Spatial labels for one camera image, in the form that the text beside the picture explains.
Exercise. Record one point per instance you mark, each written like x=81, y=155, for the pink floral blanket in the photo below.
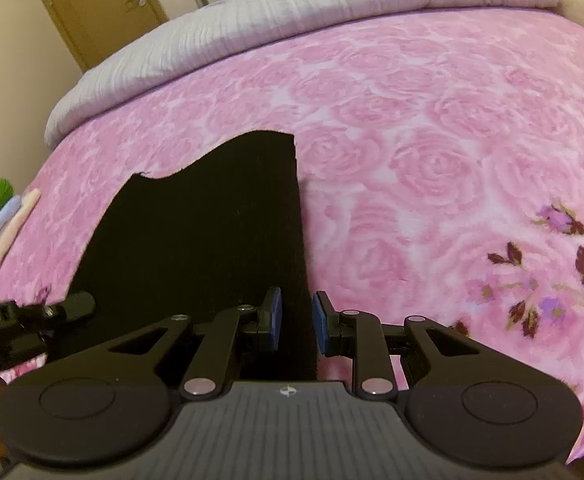
x=422, y=160

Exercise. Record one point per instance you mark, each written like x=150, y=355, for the black knit cardigan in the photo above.
x=196, y=240

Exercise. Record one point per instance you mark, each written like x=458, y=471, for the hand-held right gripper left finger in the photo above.
x=274, y=317

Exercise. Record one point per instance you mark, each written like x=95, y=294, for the cream folded cloth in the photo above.
x=9, y=240

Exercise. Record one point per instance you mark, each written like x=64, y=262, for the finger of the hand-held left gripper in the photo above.
x=74, y=307

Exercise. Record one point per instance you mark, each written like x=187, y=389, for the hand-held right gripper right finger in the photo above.
x=321, y=322

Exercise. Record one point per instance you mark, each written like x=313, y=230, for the brown wooden door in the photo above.
x=86, y=5

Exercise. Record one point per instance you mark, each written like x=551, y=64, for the grey ribbed quilt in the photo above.
x=252, y=25

